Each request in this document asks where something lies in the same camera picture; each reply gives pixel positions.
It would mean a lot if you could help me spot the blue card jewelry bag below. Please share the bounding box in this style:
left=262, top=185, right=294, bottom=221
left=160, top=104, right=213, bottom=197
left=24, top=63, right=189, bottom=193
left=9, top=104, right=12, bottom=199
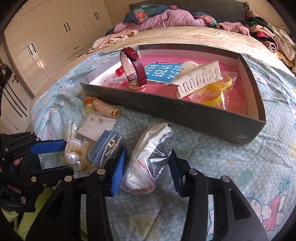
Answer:
left=87, top=130, right=124, bottom=168

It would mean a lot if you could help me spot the beige spiral hair tie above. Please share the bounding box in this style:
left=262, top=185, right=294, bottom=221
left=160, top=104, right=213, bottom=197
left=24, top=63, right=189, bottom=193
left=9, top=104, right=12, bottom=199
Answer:
left=83, top=96, right=121, bottom=118

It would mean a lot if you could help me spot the bag with yellow hoop earrings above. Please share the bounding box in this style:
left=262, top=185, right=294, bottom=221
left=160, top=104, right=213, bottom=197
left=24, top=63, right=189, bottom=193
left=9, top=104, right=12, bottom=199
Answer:
left=188, top=71, right=237, bottom=110

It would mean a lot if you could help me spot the white dotted hair claw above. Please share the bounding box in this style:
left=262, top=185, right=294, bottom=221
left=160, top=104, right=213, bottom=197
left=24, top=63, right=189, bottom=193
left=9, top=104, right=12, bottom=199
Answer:
left=170, top=60, right=223, bottom=99

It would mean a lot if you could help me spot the red cherry earrings bag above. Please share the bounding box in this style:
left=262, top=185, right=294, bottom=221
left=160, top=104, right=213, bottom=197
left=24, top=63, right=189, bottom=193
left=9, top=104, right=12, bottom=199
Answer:
left=109, top=66, right=125, bottom=84

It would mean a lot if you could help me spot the burgundy strap wristwatch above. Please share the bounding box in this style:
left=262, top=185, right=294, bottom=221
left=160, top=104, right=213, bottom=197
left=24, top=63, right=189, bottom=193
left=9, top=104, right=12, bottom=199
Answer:
left=119, top=47, right=147, bottom=90

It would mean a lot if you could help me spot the white earring card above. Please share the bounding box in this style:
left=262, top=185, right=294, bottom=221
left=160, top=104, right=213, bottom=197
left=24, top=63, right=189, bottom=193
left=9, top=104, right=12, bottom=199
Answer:
left=78, top=114, right=117, bottom=141

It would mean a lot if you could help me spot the shallow cardboard tray box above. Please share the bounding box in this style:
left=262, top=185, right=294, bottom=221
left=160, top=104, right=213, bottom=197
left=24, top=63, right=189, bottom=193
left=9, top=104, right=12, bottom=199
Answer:
left=80, top=44, right=266, bottom=146

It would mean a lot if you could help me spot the Hello Kitty blue blanket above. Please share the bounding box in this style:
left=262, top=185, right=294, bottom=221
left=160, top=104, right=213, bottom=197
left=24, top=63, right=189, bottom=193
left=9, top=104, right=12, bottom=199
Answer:
left=31, top=51, right=295, bottom=240

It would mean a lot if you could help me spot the pink book in tray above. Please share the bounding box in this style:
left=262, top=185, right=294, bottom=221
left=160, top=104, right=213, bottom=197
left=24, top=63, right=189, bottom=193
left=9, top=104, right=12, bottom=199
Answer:
left=93, top=55, right=247, bottom=115

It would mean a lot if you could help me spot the cream built-in wardrobe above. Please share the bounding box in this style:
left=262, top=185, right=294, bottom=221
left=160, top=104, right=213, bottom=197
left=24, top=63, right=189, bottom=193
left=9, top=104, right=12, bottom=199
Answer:
left=4, top=1, right=112, bottom=95

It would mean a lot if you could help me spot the peach clothing on bed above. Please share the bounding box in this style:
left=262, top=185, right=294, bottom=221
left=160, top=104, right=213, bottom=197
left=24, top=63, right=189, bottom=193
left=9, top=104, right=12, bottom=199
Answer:
left=86, top=30, right=139, bottom=54

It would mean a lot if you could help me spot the beige bed cover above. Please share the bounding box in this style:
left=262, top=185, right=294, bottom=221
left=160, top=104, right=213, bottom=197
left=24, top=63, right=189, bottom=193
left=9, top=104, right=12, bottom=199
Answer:
left=30, top=27, right=291, bottom=109

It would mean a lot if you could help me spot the pink purple quilt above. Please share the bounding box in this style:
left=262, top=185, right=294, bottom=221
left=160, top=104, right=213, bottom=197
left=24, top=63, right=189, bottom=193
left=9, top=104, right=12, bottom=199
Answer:
left=113, top=9, right=206, bottom=34

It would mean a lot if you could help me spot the pink fluffy garment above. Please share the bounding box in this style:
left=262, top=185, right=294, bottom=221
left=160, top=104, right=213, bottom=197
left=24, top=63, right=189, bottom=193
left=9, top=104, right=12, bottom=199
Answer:
left=216, top=22, right=250, bottom=36

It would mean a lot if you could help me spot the floral dark blue pillow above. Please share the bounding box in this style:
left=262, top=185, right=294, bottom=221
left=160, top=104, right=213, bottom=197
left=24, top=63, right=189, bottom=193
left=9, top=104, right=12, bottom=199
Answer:
left=123, top=4, right=178, bottom=24

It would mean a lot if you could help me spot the pile of clothes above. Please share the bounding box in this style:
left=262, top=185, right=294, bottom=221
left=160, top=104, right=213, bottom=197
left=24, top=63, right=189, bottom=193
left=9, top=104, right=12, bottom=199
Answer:
left=245, top=10, right=295, bottom=74

